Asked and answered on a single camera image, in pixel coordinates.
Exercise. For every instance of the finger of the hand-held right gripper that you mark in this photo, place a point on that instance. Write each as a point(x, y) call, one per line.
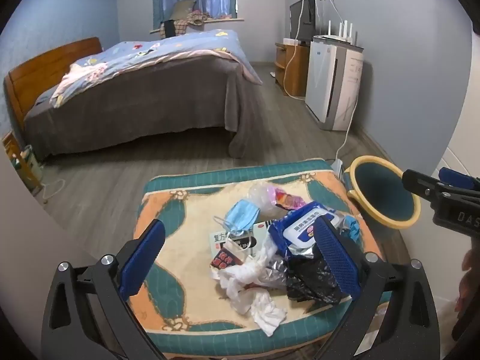
point(455, 177)
point(420, 183)

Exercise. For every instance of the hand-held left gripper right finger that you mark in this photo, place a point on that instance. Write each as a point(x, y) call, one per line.
point(337, 258)

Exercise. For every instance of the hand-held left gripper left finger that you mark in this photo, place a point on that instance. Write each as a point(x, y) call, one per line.
point(142, 258)

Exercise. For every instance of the black plastic bag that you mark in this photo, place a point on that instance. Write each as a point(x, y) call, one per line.
point(311, 281)

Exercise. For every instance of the teal bin with yellow rim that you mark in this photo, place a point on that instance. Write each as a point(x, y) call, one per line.
point(378, 191)

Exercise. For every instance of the blue wet wipes packet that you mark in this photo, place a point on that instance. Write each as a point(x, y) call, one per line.
point(300, 228)

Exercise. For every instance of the person's right hand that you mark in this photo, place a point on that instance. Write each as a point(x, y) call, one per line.
point(465, 270)

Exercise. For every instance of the crumpled blue glove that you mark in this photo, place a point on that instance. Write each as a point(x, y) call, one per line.
point(351, 228)

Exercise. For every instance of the teal orange printed mat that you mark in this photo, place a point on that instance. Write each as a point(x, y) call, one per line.
point(180, 288)

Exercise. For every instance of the crumpled silver plastic wrapper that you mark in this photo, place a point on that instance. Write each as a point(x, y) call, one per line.
point(275, 270)

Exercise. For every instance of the white medicine box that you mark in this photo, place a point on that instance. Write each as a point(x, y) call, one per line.
point(217, 242)

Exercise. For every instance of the pink snack wrapper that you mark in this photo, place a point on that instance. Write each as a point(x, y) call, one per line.
point(287, 198)

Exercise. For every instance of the black red snack packet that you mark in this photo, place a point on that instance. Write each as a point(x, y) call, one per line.
point(225, 259)

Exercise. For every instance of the white power strip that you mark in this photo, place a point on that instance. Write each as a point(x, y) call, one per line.
point(338, 167)

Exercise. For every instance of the clear plastic bag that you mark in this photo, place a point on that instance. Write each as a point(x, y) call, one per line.
point(260, 195)

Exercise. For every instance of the blue face mask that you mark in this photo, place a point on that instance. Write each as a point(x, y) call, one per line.
point(240, 215)

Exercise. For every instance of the white fluffy cloth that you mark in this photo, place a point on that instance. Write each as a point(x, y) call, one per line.
point(446, 326)

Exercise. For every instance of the white air purifier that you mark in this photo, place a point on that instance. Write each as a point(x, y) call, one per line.
point(322, 78)

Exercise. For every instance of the bed with grey cover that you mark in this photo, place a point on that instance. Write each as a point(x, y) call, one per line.
point(150, 101)

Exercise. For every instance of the wooden cabinet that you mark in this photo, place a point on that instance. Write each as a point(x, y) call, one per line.
point(296, 71)

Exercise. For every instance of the white router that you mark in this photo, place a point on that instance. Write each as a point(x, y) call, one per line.
point(341, 30)

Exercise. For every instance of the wooden nightstand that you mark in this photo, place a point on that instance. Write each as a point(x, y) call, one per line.
point(9, 144)

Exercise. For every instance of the flat white box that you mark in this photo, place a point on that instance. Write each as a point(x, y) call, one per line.
point(294, 40)

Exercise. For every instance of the black monitor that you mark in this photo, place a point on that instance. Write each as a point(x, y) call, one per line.
point(303, 18)

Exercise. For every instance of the wooden bed headboard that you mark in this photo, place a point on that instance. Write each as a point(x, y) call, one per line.
point(45, 63)

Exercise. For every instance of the black cloth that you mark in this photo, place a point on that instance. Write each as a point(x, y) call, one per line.
point(170, 28)

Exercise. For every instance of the plaid cloth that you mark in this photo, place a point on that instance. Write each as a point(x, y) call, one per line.
point(191, 20)

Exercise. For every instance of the window sill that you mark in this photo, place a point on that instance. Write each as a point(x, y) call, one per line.
point(232, 20)

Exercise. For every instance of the grey brown pillow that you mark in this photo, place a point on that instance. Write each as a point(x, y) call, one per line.
point(183, 7)

